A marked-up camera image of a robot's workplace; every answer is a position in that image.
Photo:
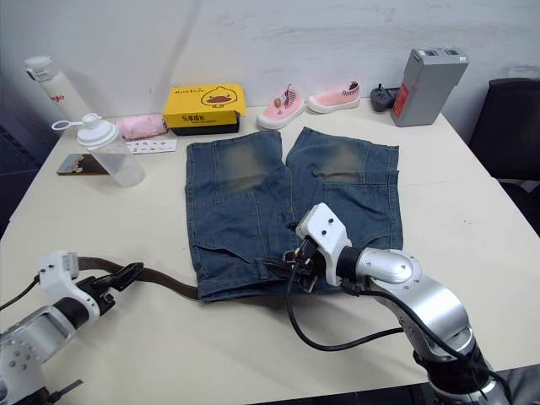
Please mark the clear shaker bottle white lid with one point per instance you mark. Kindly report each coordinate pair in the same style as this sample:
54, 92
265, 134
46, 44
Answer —
114, 158

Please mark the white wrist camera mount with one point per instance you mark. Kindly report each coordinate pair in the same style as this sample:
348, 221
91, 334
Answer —
327, 234
57, 280

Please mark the brown braided belt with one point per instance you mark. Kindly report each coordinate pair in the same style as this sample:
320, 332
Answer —
169, 282

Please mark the grey battery pack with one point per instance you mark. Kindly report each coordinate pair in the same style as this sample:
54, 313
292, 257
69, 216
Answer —
426, 90

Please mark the pink child shoe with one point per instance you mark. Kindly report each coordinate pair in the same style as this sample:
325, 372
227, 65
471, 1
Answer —
280, 109
335, 99

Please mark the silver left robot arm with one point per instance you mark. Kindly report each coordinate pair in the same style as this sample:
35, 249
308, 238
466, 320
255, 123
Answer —
29, 333

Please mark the blue denim shorts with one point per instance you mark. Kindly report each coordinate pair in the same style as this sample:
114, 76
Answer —
236, 202

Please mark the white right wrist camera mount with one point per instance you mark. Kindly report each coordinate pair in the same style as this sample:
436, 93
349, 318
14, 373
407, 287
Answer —
327, 234

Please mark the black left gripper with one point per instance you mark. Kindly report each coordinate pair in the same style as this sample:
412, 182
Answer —
103, 293

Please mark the pink folded cloth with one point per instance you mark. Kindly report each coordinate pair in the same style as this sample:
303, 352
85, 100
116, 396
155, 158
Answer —
141, 125

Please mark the white thermos bottle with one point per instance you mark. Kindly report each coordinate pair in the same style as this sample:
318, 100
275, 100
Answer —
55, 90

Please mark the white sticker sheet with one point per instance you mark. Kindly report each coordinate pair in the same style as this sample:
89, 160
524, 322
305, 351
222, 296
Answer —
152, 146

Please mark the black office chair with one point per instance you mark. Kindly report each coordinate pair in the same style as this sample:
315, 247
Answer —
506, 135

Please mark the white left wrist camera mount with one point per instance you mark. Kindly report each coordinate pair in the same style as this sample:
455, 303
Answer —
57, 280

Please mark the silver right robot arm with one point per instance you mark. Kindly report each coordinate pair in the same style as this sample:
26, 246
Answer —
422, 295

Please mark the brown printed card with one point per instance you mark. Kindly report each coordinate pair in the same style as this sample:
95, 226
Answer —
82, 164

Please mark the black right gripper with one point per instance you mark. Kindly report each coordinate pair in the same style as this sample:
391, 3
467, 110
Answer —
309, 251

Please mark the yellow duck shoe box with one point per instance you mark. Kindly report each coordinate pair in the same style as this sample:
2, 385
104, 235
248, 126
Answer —
202, 107

